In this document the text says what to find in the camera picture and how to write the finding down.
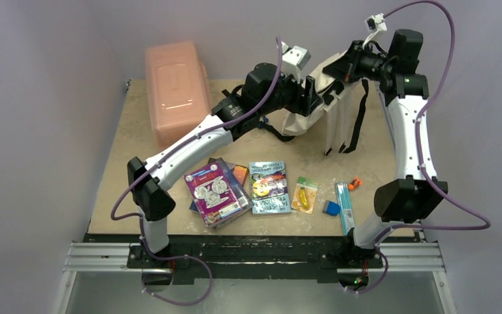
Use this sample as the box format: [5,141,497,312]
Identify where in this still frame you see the purple activity book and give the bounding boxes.
[184,158,254,228]

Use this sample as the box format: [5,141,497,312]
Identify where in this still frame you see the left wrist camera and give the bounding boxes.
[281,41,311,83]

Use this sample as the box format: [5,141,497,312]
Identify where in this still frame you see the blue handled pliers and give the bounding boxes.
[259,116,269,128]

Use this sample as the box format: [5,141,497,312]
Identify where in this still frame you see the blue grey eraser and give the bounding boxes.
[322,200,341,217]

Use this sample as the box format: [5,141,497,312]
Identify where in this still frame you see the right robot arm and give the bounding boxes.
[322,29,448,266]

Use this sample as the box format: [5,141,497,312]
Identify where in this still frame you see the orange pencil sharpener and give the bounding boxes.
[347,177,362,190]

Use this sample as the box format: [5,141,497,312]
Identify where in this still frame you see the book with orange cover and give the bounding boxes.
[226,162,249,186]

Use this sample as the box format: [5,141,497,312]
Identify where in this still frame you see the cream canvas backpack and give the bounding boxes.
[222,50,384,155]

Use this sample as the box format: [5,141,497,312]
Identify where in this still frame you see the blue pencil pack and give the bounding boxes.
[335,183,356,235]

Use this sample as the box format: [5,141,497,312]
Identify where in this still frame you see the pink plastic storage box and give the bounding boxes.
[145,41,212,150]

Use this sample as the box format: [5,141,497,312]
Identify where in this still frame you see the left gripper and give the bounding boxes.
[258,67,322,117]

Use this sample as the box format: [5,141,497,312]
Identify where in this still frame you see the treehouse storey paperback book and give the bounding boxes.
[249,161,291,216]

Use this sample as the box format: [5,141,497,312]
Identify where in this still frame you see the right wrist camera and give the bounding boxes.
[362,13,388,48]

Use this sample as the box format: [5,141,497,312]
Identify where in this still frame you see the banana eraser blister pack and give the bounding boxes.
[290,177,318,215]

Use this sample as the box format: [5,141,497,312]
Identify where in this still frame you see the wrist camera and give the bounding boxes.
[281,41,311,83]
[362,13,388,48]

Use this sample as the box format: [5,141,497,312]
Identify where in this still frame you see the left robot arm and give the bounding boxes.
[127,63,322,268]

